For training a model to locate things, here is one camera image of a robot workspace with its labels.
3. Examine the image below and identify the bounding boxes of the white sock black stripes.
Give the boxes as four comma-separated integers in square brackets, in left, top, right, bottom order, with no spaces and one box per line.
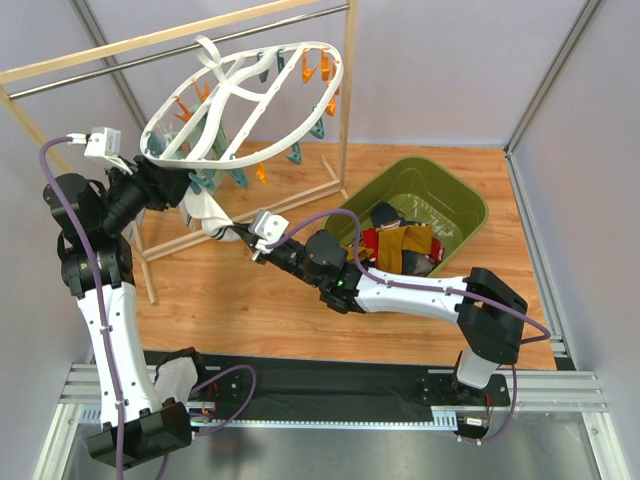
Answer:
[180,188,240,242]

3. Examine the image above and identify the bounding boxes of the red panda sock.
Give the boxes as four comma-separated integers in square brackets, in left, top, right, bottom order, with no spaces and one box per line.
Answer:
[430,237,445,265]

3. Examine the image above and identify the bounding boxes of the wooden drying rack frame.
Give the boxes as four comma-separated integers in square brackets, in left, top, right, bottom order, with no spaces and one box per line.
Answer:
[0,0,359,306]

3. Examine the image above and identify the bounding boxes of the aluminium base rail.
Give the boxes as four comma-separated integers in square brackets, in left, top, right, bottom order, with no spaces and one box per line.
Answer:
[59,364,609,431]

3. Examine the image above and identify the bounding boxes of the mustard yellow sock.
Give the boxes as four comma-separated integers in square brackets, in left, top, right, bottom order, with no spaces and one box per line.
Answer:
[376,225,432,275]
[345,244,375,262]

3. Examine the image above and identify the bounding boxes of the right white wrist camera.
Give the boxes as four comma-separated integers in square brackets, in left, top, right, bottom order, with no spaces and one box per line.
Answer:
[249,210,289,262]

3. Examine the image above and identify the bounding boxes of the metal hanging rod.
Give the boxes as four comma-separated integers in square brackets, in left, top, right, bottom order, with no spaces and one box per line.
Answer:
[7,0,351,100]

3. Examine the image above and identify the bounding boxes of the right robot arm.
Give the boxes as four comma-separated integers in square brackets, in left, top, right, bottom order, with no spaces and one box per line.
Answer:
[233,223,527,390]

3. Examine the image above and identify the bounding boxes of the white round clip hanger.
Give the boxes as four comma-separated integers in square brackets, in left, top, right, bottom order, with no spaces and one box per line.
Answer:
[139,35,344,170]

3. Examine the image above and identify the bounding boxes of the purple cable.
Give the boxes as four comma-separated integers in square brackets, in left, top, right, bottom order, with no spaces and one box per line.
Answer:
[38,133,126,480]
[267,208,553,345]

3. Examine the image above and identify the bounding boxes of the olive green plastic basket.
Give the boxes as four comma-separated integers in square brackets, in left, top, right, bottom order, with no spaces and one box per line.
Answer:
[341,157,489,274]

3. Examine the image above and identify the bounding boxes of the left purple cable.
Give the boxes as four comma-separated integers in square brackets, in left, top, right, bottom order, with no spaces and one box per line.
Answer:
[38,133,126,480]

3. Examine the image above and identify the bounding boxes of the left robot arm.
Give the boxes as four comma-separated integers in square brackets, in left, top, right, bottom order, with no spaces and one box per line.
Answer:
[43,155,205,474]

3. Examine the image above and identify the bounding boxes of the grey sock red stripes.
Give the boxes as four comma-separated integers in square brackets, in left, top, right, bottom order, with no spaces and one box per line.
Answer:
[402,251,434,277]

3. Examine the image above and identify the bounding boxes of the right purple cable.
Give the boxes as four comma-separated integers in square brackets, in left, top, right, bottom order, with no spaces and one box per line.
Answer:
[267,208,553,345]

